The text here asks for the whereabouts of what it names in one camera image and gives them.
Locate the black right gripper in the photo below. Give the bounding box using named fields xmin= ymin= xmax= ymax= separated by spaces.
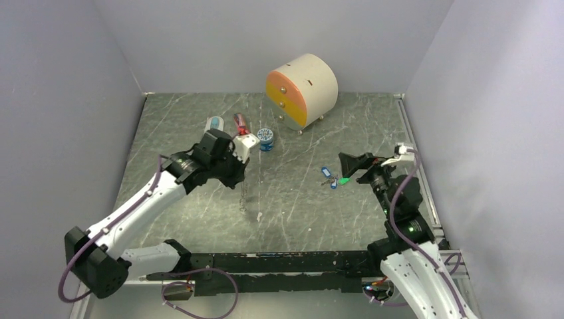
xmin=339 ymin=152 xmax=401 ymax=217

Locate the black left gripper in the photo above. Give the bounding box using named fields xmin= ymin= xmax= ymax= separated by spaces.
xmin=210 ymin=147 xmax=250 ymax=189

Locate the blue plastic key tag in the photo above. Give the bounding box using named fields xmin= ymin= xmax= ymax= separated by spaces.
xmin=321 ymin=167 xmax=333 ymax=178

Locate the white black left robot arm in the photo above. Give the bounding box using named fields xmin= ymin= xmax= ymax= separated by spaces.
xmin=58 ymin=129 xmax=259 ymax=303

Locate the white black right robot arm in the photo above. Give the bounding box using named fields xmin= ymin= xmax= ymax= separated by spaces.
xmin=339 ymin=148 xmax=476 ymax=318

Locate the light blue oval case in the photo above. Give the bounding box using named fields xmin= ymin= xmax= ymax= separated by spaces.
xmin=205 ymin=116 xmax=225 ymax=131

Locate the pink marker tube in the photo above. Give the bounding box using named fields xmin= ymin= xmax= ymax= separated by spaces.
xmin=233 ymin=113 xmax=251 ymax=136

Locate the blue round tin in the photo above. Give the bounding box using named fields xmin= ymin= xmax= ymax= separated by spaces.
xmin=256 ymin=128 xmax=274 ymax=152

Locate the beige round drawer cabinet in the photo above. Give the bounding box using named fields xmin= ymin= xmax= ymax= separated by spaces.
xmin=265 ymin=53 xmax=339 ymax=133

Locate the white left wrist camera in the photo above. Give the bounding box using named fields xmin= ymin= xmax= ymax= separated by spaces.
xmin=233 ymin=133 xmax=259 ymax=163

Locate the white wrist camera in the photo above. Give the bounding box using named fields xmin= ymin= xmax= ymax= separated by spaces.
xmin=233 ymin=133 xmax=259 ymax=163
xmin=380 ymin=142 xmax=416 ymax=167

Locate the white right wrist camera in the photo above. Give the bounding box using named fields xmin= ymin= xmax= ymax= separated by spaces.
xmin=380 ymin=142 xmax=416 ymax=167

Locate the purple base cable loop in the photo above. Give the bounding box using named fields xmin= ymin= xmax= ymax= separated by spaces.
xmin=161 ymin=267 xmax=239 ymax=319

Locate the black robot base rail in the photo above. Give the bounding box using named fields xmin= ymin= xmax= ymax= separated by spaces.
xmin=146 ymin=239 xmax=409 ymax=298

